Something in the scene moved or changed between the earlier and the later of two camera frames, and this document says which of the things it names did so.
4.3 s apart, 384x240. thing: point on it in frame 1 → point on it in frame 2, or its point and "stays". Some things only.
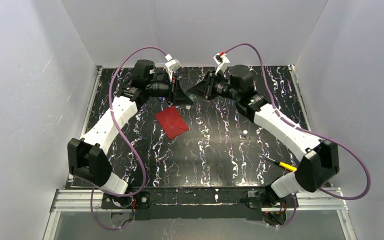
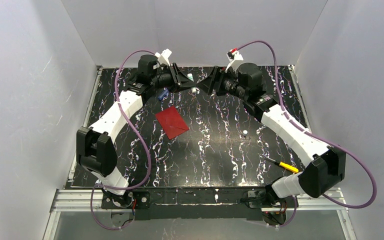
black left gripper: x=172 y=91 → x=175 y=78
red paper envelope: x=171 y=122 stays
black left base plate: x=141 y=200 stays
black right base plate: x=265 y=198 stays
